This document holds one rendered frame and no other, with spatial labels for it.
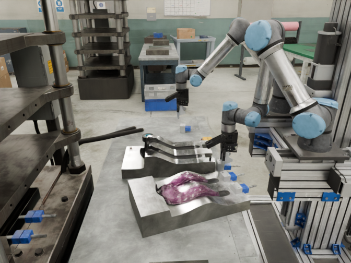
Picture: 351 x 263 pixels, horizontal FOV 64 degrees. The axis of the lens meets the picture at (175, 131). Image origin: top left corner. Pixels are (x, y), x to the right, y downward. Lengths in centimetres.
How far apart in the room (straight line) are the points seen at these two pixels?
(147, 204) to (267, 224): 123
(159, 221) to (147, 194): 13
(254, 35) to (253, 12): 656
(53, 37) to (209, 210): 102
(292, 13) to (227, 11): 171
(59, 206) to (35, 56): 75
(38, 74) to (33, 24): 681
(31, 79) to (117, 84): 380
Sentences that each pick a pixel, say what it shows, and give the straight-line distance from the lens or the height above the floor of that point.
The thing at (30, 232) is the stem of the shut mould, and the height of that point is 89.
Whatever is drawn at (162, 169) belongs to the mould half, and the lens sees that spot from 150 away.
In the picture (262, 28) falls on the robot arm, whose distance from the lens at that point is 124.
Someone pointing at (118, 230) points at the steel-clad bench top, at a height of 80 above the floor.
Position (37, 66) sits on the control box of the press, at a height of 137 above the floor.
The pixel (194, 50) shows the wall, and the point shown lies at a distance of 792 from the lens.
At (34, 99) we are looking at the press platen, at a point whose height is 129.
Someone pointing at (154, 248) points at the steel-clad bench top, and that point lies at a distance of 117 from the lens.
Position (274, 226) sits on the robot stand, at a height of 21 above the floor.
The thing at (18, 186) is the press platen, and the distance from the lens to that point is 121.
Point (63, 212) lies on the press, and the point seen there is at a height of 78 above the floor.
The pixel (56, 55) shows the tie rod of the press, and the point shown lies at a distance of 146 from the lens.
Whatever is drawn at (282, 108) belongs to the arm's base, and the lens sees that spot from 183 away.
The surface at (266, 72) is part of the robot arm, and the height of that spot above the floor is 136.
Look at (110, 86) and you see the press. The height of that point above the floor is 26.
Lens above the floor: 166
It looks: 25 degrees down
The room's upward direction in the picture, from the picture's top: straight up
